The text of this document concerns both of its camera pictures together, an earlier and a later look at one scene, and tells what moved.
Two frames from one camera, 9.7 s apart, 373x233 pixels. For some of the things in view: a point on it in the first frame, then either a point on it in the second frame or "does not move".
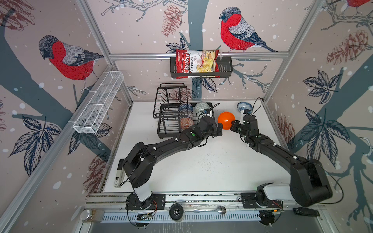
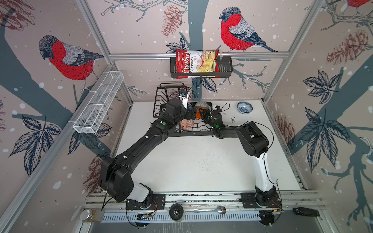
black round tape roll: (176, 211) does not move
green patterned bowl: (199, 107) does not move
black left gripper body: (214, 132) → (188, 115)
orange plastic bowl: (226, 118) → (199, 111)
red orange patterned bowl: (186, 123) does not move
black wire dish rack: (175, 113) does not move
